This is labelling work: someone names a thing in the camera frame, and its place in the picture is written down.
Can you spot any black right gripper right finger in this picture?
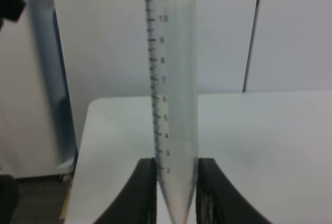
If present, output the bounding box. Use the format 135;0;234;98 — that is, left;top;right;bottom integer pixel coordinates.
196;158;270;224

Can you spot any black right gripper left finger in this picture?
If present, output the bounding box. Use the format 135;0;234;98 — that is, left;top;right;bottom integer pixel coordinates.
95;158;157;224

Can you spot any clear tube green cap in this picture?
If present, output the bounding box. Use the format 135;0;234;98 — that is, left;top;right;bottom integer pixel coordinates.
145;0;198;223

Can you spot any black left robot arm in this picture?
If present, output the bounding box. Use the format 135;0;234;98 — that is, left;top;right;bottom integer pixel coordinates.
0;0;26;29

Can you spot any white cabinet blue edge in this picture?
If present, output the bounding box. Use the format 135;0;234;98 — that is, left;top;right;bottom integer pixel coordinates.
30;6;77;176

